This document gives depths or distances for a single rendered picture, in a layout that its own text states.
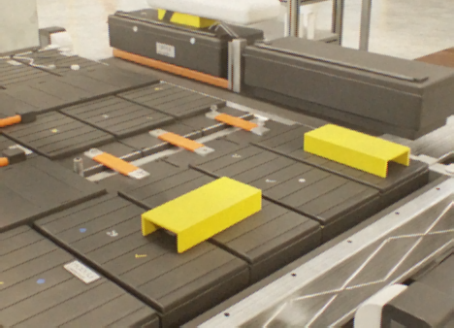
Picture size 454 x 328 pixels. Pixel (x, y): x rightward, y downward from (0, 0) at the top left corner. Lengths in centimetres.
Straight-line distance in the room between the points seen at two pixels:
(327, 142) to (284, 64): 32
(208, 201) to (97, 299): 22
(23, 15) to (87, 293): 520
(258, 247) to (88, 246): 22
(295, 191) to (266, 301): 27
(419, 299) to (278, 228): 22
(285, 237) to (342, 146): 27
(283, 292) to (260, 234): 12
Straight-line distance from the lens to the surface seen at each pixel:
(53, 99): 147
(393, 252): 101
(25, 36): 597
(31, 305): 81
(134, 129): 129
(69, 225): 96
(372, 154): 110
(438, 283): 110
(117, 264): 86
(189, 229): 87
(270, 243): 90
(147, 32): 174
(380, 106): 130
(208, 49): 158
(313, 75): 138
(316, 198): 102
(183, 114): 136
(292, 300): 84
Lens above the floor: 145
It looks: 21 degrees down
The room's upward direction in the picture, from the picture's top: 1 degrees counter-clockwise
